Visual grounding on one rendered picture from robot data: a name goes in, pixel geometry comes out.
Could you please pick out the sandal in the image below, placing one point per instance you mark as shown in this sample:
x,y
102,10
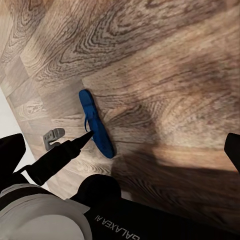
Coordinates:
x,y
100,137

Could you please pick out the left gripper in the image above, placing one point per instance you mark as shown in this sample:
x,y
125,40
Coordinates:
x,y
59,156

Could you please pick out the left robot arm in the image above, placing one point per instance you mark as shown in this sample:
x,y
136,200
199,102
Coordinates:
x,y
58,156

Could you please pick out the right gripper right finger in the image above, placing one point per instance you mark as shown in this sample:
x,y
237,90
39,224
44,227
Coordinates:
x,y
232,149

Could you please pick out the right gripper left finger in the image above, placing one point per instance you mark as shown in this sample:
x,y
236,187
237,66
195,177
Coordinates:
x,y
12,149

